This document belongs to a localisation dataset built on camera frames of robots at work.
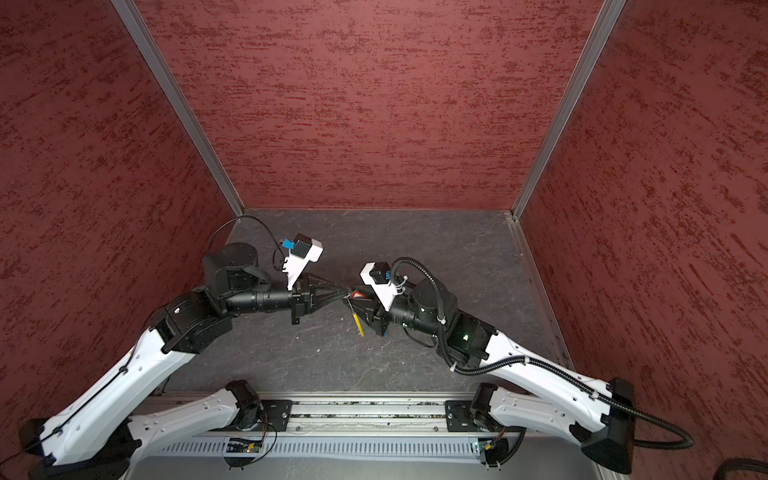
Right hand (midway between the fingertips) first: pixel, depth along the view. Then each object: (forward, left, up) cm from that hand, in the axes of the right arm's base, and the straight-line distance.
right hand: (348, 301), depth 60 cm
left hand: (-2, +1, +4) cm, 5 cm away
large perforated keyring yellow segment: (-5, -3, 0) cm, 6 cm away
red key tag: (0, -2, +2) cm, 3 cm away
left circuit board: (-21, +29, -33) cm, 49 cm away
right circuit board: (-24, -33, -33) cm, 52 cm away
